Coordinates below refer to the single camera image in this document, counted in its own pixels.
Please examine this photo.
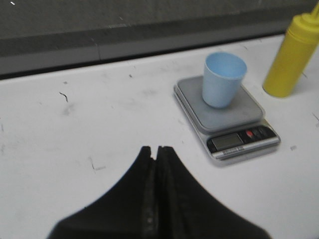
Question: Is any light blue plastic cup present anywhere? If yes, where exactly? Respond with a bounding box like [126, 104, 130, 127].
[202, 52, 247, 108]

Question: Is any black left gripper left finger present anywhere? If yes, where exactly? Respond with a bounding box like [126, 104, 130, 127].
[48, 146, 157, 239]

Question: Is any silver digital kitchen scale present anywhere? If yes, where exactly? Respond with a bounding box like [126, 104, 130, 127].
[174, 76, 281, 166]

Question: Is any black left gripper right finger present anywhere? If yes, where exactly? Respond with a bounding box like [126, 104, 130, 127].
[156, 146, 270, 239]

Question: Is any yellow squeeze bottle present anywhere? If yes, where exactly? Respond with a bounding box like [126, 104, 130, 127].
[263, 4, 319, 98]

